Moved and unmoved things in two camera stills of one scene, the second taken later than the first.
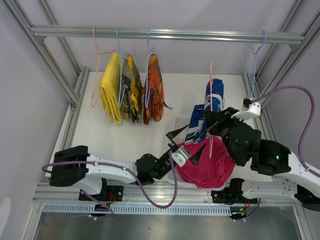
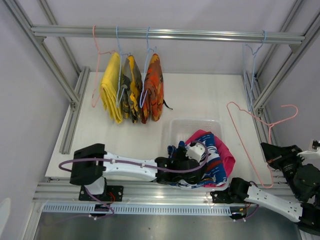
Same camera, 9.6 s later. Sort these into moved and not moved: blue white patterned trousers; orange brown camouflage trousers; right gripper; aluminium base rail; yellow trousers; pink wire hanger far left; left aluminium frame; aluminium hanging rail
Moved: right gripper; blue white patterned trousers
Not moved: yellow trousers; orange brown camouflage trousers; left aluminium frame; aluminium base rail; pink wire hanger far left; aluminium hanging rail
